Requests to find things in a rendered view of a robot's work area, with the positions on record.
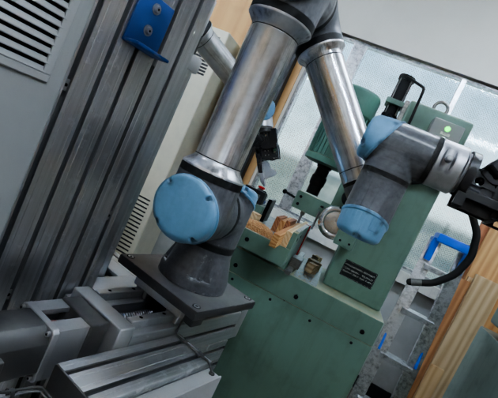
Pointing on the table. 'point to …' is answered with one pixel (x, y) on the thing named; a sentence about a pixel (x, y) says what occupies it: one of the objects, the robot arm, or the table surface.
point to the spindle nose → (318, 179)
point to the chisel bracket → (308, 204)
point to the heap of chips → (259, 228)
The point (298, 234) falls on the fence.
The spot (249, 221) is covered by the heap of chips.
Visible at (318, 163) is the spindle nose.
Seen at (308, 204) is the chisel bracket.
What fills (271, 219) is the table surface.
